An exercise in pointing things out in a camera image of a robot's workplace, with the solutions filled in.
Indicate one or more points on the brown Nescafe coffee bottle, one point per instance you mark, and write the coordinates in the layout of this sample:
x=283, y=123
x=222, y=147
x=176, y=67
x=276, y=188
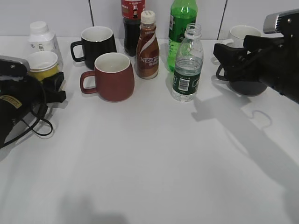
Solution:
x=147, y=52

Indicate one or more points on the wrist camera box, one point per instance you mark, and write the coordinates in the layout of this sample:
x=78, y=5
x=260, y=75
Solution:
x=12, y=68
x=286, y=22

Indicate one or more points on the white ceramic mug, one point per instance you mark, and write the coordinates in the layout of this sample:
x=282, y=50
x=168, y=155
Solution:
x=237, y=35

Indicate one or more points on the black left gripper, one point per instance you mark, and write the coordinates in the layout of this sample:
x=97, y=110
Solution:
x=17, y=99

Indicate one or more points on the cola bottle red label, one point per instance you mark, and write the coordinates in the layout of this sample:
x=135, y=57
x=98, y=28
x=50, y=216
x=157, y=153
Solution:
x=131, y=12

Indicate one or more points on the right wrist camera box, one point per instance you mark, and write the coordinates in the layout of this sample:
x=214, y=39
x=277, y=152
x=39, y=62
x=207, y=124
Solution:
x=286, y=22

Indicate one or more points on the red ceramic mug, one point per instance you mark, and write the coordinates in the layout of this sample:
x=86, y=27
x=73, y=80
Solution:
x=113, y=75

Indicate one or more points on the dark grey ceramic mug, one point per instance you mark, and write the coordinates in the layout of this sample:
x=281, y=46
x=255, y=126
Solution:
x=242, y=87

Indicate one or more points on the clear water bottle green label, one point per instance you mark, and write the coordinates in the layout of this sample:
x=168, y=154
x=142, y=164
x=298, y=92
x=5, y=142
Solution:
x=188, y=64

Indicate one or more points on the white milk carton bottle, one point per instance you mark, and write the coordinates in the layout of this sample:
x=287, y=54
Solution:
x=43, y=39

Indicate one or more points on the green soda bottle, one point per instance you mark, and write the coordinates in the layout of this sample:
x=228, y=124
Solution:
x=182, y=13

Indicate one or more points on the black ceramic mug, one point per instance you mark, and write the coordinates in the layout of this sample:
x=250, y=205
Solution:
x=95, y=41

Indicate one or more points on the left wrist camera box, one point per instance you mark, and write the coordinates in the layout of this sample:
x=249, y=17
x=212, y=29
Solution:
x=12, y=68

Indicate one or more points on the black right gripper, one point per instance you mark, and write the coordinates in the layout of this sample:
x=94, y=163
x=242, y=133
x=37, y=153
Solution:
x=273, y=62

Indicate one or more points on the yellow paper cup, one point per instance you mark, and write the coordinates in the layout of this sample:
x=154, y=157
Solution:
x=43, y=64

